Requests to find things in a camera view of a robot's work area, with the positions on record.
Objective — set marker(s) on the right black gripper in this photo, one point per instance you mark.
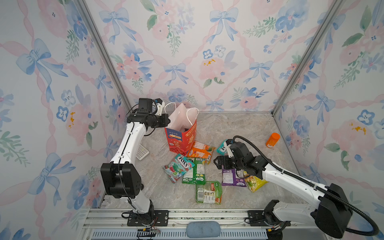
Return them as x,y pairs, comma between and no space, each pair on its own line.
219,161

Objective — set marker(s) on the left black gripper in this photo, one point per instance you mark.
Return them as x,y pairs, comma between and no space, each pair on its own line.
164,117

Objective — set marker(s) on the purple candy bag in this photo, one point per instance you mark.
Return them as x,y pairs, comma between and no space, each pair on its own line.
233,178

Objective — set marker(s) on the orange snack packet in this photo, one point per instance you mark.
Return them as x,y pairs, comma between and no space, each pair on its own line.
201,151

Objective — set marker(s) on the green candy bag label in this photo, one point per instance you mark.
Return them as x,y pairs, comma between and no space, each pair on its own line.
196,175

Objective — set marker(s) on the red paper gift bag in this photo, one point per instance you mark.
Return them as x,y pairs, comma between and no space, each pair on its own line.
182,129

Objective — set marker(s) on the teal Fox's candy bag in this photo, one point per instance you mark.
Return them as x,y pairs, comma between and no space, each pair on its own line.
222,150

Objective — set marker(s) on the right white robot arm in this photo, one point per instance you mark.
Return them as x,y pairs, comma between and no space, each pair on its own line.
325,205

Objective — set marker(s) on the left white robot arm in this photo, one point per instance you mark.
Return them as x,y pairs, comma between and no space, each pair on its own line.
120,176

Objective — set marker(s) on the green snack bag barcode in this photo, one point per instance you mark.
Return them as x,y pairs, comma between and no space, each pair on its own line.
209,193

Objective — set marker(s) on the yellow snack bag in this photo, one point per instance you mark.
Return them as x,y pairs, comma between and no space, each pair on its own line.
253,182

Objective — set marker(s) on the white scientific calculator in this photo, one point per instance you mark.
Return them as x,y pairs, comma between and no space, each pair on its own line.
142,153

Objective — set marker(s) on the orange pill bottle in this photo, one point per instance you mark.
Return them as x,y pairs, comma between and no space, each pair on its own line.
273,139

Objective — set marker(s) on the grey blue foam pad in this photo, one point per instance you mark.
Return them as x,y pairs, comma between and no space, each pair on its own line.
210,229

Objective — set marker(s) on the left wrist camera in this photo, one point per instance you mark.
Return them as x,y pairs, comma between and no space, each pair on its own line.
145,106

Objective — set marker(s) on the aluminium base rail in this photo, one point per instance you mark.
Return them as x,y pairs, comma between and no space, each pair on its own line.
108,224

